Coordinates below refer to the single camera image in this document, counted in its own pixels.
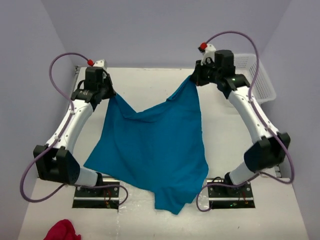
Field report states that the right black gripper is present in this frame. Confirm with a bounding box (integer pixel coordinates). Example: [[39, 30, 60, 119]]
[[190, 58, 222, 87]]

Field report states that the blue t shirt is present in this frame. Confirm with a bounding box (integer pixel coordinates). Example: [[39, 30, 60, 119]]
[[84, 78, 209, 215]]

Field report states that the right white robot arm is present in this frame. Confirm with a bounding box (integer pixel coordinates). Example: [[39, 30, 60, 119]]
[[190, 43, 291, 197]]

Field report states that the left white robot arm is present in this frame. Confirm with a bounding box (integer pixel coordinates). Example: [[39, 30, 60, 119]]
[[33, 66, 116, 197]]

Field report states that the white plastic basket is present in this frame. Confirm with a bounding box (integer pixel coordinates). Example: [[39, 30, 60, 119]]
[[234, 53, 277, 105]]

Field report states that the red t shirt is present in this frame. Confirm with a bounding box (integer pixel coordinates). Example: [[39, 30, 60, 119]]
[[44, 219, 82, 240]]

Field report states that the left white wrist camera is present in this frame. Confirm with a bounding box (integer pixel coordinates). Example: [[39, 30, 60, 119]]
[[93, 59, 106, 68]]

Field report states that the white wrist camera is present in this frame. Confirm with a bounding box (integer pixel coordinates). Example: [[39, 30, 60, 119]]
[[201, 43, 216, 65], [93, 59, 106, 68]]

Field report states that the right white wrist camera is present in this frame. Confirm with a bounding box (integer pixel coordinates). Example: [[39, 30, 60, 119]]
[[201, 43, 216, 65]]

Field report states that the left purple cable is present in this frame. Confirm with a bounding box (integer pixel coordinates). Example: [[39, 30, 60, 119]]
[[19, 52, 130, 208]]

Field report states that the purple cable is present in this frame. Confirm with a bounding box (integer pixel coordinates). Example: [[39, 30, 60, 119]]
[[196, 30, 294, 213], [19, 52, 130, 208]]

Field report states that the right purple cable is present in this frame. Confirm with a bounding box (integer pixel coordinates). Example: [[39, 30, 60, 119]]
[[196, 30, 294, 213]]

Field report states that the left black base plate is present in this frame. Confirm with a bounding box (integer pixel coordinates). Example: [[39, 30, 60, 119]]
[[72, 186, 120, 210]]

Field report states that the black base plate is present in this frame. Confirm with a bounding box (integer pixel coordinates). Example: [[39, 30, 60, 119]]
[[207, 182, 256, 210], [72, 186, 120, 210]]

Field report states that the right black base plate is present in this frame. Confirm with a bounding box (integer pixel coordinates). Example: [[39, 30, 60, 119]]
[[207, 182, 256, 210]]

